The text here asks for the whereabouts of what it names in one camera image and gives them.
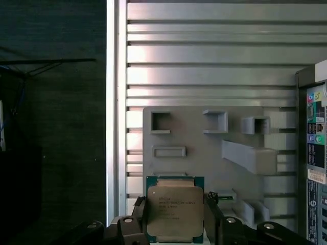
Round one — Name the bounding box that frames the black PC case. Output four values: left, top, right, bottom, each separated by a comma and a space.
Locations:
295, 60, 327, 245

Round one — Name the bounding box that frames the silver CPU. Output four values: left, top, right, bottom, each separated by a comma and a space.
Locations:
146, 175, 205, 243

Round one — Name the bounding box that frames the grey plastic parts rack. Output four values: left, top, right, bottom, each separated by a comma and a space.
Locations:
142, 106, 278, 230

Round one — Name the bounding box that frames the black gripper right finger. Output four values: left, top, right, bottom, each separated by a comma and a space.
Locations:
206, 191, 311, 245

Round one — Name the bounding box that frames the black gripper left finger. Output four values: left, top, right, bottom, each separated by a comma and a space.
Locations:
48, 195, 148, 245

